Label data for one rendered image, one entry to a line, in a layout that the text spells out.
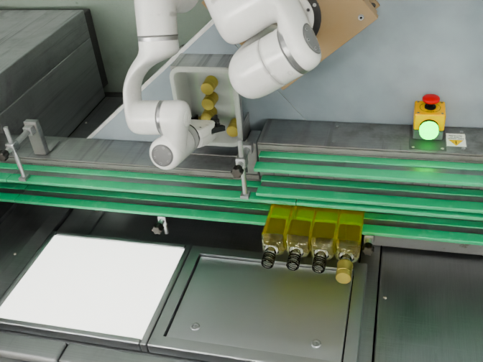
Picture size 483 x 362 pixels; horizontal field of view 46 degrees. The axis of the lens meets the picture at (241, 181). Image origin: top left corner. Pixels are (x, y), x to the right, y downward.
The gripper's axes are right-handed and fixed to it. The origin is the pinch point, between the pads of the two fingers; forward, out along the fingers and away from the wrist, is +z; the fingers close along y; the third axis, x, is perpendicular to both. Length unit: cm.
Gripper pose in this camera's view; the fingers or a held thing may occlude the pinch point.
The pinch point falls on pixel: (204, 121)
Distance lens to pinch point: 150.7
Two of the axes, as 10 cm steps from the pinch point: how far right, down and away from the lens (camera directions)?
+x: -0.4, -9.3, -3.5
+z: 2.6, -3.5, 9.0
